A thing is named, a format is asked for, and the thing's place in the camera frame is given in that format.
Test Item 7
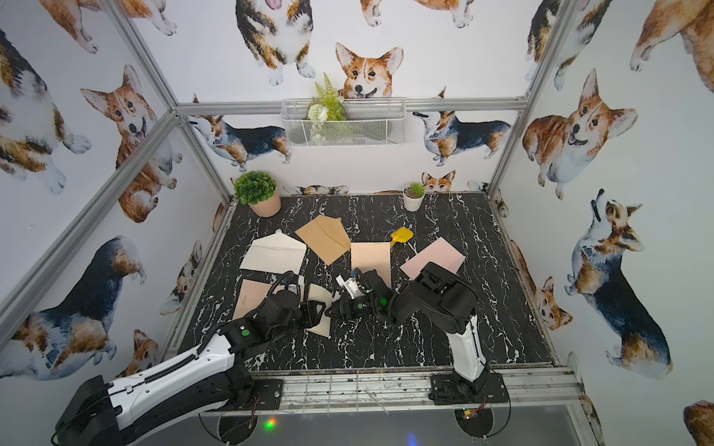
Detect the fern and white flower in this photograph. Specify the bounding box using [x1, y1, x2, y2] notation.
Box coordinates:
[307, 74, 347, 144]

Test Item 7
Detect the green plant pink pot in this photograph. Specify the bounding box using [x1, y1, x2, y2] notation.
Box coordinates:
[234, 171, 281, 217]

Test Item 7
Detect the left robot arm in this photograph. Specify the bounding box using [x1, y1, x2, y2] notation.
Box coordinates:
[50, 288, 327, 445]

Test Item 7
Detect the cream letter paper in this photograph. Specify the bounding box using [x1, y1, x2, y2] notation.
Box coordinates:
[351, 242, 392, 288]
[308, 284, 333, 339]

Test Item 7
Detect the pink envelope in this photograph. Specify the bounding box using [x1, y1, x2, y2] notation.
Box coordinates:
[400, 238, 466, 280]

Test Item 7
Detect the white envelope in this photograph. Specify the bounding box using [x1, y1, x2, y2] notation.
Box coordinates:
[240, 230, 307, 274]

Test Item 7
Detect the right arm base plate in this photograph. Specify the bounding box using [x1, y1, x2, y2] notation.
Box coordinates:
[429, 372, 509, 406]

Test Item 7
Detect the yellow toy shovel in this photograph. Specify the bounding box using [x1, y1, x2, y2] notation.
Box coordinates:
[390, 227, 414, 247]

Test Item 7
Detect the small plant white pot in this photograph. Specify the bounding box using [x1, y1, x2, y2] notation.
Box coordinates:
[402, 182, 426, 212]

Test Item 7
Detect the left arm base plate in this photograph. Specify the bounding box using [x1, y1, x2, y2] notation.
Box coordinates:
[232, 379, 284, 412]

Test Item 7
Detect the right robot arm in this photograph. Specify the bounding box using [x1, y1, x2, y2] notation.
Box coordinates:
[325, 262, 488, 404]

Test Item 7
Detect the brown kraft envelope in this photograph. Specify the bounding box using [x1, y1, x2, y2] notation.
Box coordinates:
[296, 216, 351, 265]

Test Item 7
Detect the white wire wall basket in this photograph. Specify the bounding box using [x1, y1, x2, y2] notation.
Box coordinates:
[281, 98, 406, 148]

